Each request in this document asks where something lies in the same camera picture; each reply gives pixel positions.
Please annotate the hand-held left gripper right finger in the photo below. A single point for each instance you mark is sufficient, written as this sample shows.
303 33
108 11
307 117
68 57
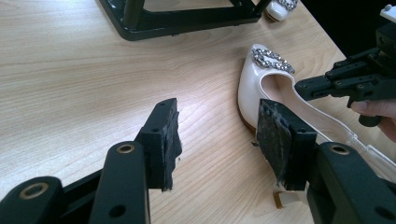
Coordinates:
289 146

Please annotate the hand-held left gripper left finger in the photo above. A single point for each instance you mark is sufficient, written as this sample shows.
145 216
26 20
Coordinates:
158 146

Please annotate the white rhinestone slingback heel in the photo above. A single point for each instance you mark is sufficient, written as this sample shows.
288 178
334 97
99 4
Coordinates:
277 11
249 93

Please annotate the red and black shoe rack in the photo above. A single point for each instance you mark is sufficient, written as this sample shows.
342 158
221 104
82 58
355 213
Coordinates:
186 25

